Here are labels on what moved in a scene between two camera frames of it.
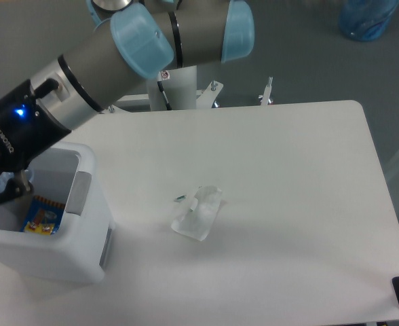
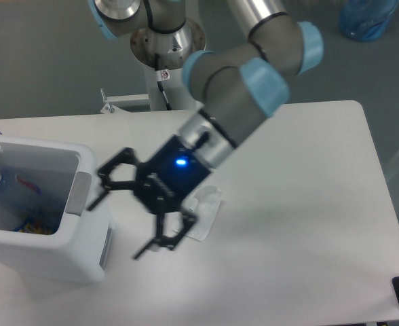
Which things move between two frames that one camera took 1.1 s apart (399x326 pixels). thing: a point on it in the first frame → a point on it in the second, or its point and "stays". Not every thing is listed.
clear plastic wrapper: (197, 222) stays
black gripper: (15, 129) → (161, 185)
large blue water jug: (366, 20) stays
